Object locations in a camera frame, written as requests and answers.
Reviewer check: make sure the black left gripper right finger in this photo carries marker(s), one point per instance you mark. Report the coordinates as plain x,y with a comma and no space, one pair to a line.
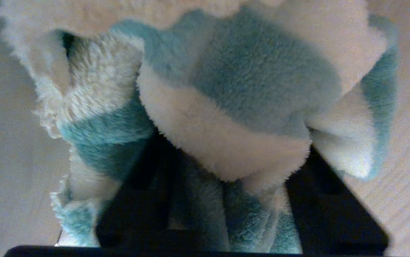
333,221

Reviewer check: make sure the green white striped towel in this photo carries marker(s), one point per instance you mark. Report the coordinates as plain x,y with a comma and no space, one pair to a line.
244,89

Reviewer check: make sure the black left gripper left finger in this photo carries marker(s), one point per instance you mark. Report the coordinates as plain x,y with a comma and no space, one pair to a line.
137,214

